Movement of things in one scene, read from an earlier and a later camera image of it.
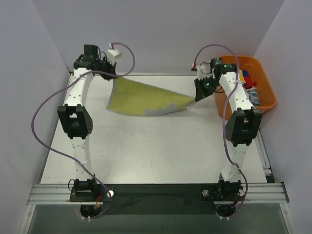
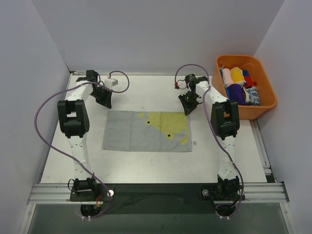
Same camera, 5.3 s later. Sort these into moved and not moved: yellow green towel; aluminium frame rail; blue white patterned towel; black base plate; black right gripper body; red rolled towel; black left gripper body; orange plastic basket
Moved: yellow green towel; black left gripper body; black right gripper body
Not moved: red rolled towel; blue white patterned towel; aluminium frame rail; black base plate; orange plastic basket
